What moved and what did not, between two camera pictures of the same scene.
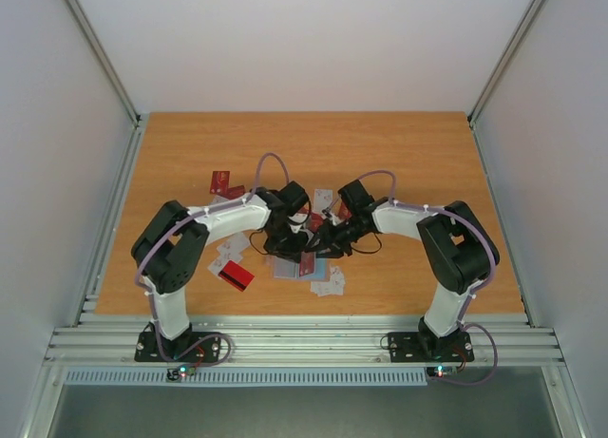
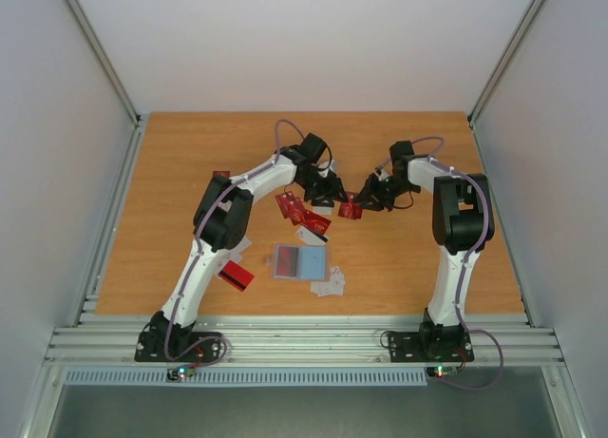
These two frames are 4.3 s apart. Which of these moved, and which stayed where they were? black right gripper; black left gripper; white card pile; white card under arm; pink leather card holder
Moved: black right gripper; black left gripper
Stayed: white card under arm; pink leather card holder; white card pile
